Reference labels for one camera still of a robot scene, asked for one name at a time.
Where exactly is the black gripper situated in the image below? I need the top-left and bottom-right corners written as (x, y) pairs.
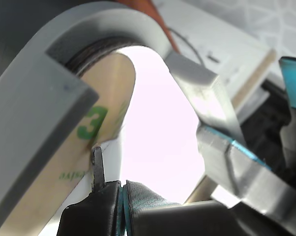
top-left (196, 56), bottom-right (296, 229)

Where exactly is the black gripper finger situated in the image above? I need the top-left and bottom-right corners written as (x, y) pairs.
top-left (123, 179), bottom-right (245, 236)
top-left (56, 146), bottom-right (124, 236)

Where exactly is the geometric pattern white mat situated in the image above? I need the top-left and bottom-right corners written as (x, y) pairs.
top-left (236, 0), bottom-right (296, 82)

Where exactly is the grey fixture stand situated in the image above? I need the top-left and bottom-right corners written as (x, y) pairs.
top-left (0, 0), bottom-right (247, 229)

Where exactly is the brown wooden board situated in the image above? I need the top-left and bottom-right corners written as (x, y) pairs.
top-left (147, 0), bottom-right (181, 54)

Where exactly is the thin grey cable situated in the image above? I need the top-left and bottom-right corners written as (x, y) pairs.
top-left (167, 26), bottom-right (207, 67)

